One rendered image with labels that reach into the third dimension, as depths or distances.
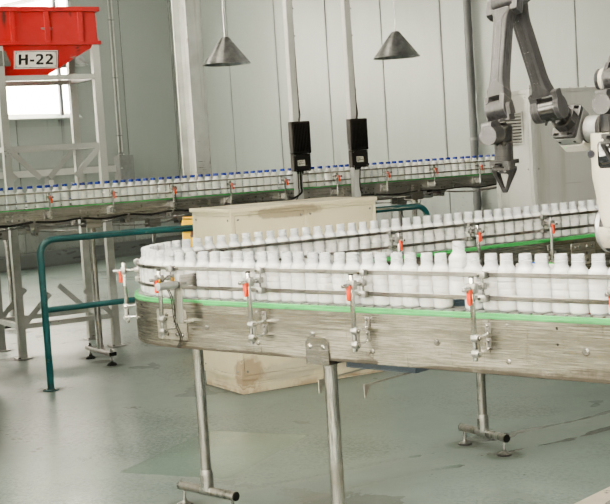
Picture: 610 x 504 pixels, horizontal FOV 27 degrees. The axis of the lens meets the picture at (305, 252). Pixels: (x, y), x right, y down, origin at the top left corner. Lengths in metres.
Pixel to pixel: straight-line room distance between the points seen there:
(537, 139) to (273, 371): 3.03
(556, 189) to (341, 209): 2.30
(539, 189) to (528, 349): 6.31
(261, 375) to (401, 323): 4.25
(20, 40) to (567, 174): 4.45
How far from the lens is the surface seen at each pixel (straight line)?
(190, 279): 4.49
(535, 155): 9.84
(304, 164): 10.14
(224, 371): 8.20
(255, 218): 7.95
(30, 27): 10.38
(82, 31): 10.50
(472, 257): 3.70
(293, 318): 4.14
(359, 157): 10.41
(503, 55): 3.94
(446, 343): 3.76
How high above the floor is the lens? 1.48
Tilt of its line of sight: 4 degrees down
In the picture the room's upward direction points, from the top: 4 degrees counter-clockwise
